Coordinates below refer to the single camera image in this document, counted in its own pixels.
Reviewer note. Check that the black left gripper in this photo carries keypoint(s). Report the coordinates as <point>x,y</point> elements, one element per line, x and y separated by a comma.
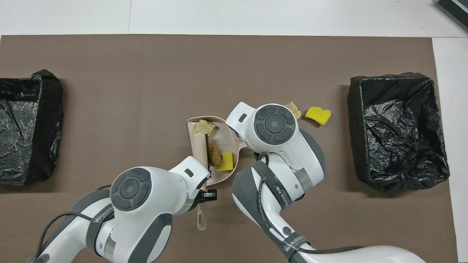
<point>197,204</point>

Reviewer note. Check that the yellow sponge with green backing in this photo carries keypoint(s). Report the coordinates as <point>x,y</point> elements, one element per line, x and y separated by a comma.
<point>226,162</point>

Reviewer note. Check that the brown peanut-shaped bread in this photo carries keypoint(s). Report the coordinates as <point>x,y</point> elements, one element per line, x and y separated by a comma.
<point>215,156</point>

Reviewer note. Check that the beige hand brush black bristles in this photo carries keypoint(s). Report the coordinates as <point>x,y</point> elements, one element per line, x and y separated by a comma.
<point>199,149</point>

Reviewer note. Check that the beige plastic dustpan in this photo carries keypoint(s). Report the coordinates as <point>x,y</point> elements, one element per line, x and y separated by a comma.
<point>223,142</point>

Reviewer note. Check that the beige stone-like chunk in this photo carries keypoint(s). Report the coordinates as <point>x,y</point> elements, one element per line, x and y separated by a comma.
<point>203,127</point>

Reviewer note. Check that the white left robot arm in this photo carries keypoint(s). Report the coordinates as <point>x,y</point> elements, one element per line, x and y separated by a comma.
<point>157,190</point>

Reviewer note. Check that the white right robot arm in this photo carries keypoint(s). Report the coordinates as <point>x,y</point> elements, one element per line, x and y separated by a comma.
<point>292,160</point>

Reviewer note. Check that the black bag lined bin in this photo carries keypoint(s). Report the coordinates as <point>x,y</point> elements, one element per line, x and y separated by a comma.
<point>22,128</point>
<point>387,128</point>

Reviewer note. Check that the pale crumpled beige chunk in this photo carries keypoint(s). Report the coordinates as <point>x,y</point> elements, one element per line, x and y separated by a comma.
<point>295,109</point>

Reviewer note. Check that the yellow rounded sponge piece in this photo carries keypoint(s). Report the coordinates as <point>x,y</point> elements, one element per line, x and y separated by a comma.
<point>318,115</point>

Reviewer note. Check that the brown paper table mat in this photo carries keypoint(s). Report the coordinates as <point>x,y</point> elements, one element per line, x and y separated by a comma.
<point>146,73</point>

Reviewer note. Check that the dark ribbed device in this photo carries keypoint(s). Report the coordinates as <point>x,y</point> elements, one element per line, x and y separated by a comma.
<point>455,9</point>

